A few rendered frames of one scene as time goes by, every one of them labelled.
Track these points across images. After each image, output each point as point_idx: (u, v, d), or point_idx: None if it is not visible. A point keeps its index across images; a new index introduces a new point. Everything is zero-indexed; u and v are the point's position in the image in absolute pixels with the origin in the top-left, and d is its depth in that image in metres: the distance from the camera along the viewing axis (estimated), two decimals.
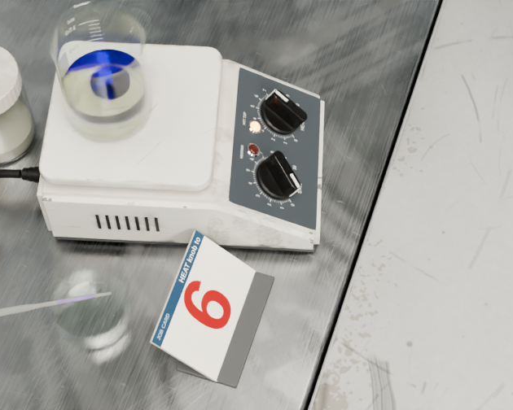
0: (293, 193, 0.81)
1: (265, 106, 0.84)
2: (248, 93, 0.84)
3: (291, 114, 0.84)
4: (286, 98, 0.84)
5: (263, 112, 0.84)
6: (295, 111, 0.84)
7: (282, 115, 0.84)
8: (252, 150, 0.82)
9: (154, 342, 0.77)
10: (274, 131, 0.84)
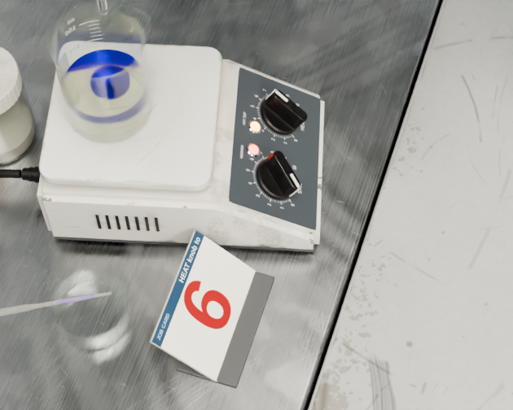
0: (293, 193, 0.81)
1: (265, 106, 0.84)
2: (248, 93, 0.84)
3: (291, 114, 0.84)
4: (286, 98, 0.84)
5: (263, 112, 0.84)
6: (295, 111, 0.84)
7: (282, 115, 0.84)
8: (252, 150, 0.82)
9: (154, 342, 0.77)
10: (274, 131, 0.84)
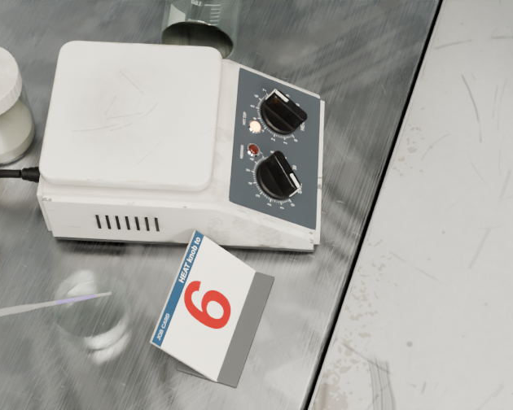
0: (293, 193, 0.81)
1: (265, 106, 0.84)
2: (248, 93, 0.84)
3: (291, 114, 0.84)
4: (286, 98, 0.84)
5: (263, 112, 0.84)
6: (295, 111, 0.84)
7: (282, 115, 0.84)
8: (252, 150, 0.82)
9: (154, 342, 0.77)
10: (274, 131, 0.84)
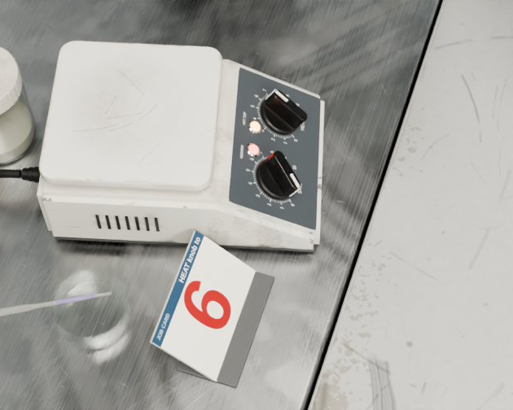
0: (293, 193, 0.81)
1: (265, 106, 0.84)
2: (248, 93, 0.84)
3: (291, 114, 0.84)
4: (286, 98, 0.84)
5: (263, 112, 0.84)
6: (295, 111, 0.84)
7: (282, 115, 0.84)
8: (252, 150, 0.82)
9: (154, 342, 0.77)
10: (274, 131, 0.84)
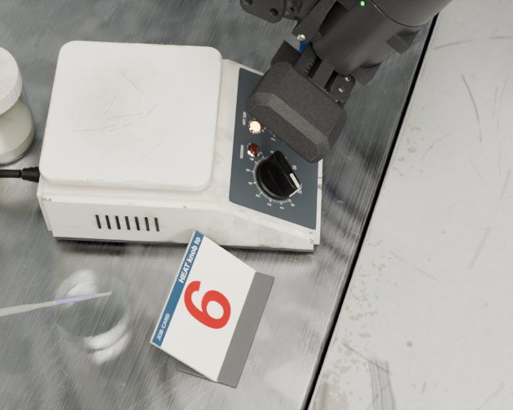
0: (293, 193, 0.81)
1: None
2: (248, 93, 0.84)
3: None
4: None
5: None
6: None
7: None
8: (252, 150, 0.82)
9: (154, 342, 0.77)
10: None
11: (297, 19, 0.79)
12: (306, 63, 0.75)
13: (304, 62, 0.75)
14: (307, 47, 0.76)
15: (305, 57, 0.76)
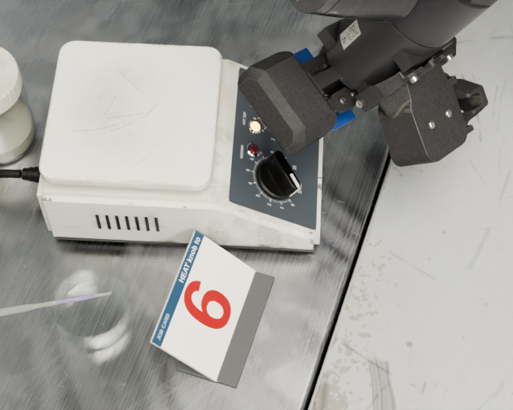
0: (293, 193, 0.81)
1: None
2: None
3: None
4: None
5: None
6: None
7: None
8: (252, 150, 0.82)
9: (154, 342, 0.77)
10: None
11: (356, 117, 0.78)
12: None
13: None
14: None
15: None
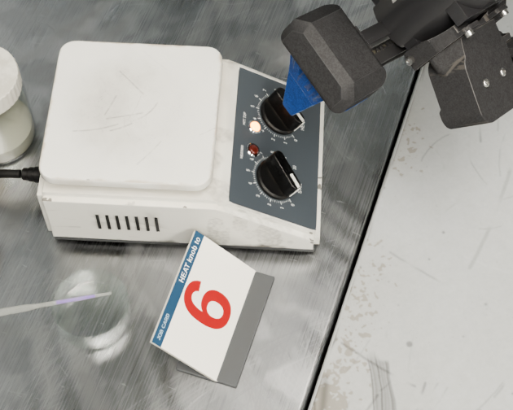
0: (293, 193, 0.81)
1: (295, 125, 0.85)
2: (248, 93, 0.84)
3: None
4: None
5: (298, 121, 0.85)
6: None
7: None
8: (252, 150, 0.82)
9: (154, 342, 0.77)
10: None
11: (367, 98, 0.71)
12: None
13: None
14: (405, 49, 0.72)
15: (409, 41, 0.73)
